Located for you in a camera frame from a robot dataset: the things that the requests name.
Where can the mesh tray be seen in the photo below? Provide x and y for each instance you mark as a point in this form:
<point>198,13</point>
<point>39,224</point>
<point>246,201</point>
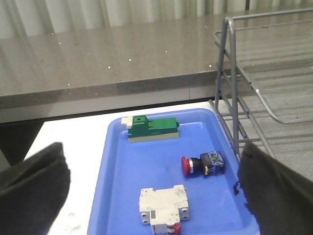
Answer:
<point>291,144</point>
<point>276,61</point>

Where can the white circuit breaker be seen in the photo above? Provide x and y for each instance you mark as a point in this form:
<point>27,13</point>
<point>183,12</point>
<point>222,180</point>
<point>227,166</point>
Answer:
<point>164,209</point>

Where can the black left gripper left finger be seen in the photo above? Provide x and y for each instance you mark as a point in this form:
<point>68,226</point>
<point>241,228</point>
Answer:
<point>33,192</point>

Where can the blue plastic tray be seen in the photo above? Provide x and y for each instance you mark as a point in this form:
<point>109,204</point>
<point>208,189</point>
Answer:
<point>216,203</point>

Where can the grey metal rack frame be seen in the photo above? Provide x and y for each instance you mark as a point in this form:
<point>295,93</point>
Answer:
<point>230,85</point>

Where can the grey stone counter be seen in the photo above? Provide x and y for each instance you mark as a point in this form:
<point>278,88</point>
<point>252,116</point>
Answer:
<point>92,70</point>

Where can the green terminal block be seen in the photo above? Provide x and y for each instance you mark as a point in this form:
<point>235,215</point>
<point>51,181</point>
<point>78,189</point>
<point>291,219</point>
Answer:
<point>140,128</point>

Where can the red emergency stop button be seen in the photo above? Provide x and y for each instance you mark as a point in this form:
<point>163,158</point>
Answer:
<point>208,164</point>

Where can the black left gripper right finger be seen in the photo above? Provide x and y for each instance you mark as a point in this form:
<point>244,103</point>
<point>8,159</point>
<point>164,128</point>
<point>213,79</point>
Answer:
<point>280,199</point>

